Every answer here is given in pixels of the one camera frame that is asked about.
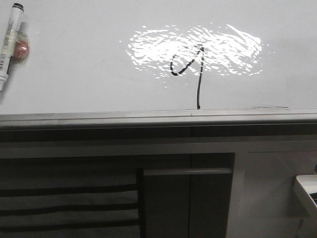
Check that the white whiteboard marker pen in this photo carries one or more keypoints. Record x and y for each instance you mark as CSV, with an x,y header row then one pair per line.
x,y
15,44

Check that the grey aluminium whiteboard frame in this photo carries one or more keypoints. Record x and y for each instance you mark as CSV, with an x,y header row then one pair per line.
x,y
182,118

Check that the white glossy whiteboard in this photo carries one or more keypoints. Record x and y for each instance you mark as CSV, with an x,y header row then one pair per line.
x,y
149,55

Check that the dark grey cabinet panel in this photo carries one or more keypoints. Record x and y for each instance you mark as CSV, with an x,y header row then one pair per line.
x,y
187,203

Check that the dark slatted chair back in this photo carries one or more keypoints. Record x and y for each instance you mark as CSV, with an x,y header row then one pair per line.
x,y
98,205

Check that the white plastic tray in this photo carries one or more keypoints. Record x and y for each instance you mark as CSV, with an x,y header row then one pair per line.
x,y
305,187

